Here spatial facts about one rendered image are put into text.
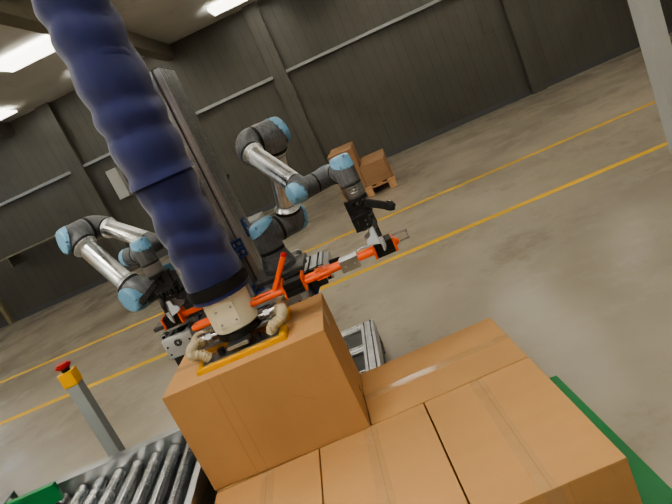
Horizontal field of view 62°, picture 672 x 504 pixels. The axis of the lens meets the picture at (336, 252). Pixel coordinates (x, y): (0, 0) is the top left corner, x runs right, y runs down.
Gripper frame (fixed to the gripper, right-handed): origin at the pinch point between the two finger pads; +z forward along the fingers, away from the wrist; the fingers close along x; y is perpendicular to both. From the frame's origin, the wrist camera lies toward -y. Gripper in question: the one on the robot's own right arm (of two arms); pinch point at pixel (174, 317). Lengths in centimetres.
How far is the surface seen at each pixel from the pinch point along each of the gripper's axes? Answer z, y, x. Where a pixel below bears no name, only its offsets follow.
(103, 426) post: 38, -62, 18
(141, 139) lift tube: -66, 33, -37
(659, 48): 2, 298, 141
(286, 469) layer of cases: 53, 28, -50
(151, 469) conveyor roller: 53, -36, -11
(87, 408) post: 27, -64, 18
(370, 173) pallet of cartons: 72, 129, 665
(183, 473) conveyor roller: 53, -18, -25
